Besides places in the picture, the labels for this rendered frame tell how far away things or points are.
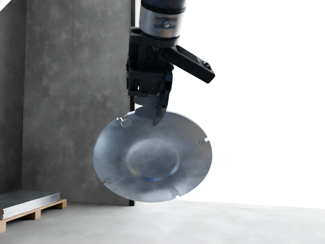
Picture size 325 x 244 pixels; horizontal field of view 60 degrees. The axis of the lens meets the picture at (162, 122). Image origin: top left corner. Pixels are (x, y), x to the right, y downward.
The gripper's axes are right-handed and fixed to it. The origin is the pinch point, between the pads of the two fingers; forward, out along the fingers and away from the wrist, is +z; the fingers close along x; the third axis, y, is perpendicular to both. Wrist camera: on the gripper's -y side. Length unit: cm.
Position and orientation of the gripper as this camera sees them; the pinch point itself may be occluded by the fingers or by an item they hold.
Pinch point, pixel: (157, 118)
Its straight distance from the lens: 61.9
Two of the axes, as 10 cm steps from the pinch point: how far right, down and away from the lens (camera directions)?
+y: -9.8, -0.1, -1.9
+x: 1.3, 6.6, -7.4
